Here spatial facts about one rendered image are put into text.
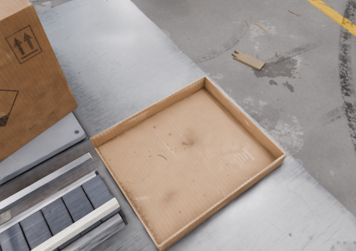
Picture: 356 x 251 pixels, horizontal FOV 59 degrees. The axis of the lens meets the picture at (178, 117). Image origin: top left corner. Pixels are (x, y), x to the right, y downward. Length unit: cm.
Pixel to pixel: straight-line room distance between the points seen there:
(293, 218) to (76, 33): 73
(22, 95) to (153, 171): 29
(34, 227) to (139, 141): 26
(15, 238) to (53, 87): 28
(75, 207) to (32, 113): 21
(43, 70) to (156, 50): 34
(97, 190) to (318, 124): 145
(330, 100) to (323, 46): 46
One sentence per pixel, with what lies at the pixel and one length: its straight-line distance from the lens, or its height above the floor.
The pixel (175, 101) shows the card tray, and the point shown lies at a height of 84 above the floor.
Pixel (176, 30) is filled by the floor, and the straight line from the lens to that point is 224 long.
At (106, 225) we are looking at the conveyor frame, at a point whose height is 88.
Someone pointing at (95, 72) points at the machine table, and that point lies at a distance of 84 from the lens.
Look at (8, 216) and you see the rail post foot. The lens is 69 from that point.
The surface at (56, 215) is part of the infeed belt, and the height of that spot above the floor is 88.
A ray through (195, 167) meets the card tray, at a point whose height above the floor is 83.
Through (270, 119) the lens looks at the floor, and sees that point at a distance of 179.
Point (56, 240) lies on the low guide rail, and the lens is 55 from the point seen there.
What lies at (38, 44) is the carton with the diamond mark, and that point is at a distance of 61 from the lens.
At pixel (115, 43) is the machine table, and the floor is 83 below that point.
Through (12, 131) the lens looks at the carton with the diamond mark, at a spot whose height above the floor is 91.
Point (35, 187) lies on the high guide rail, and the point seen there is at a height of 96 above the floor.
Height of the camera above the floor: 142
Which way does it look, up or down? 55 degrees down
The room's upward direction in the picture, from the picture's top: 1 degrees counter-clockwise
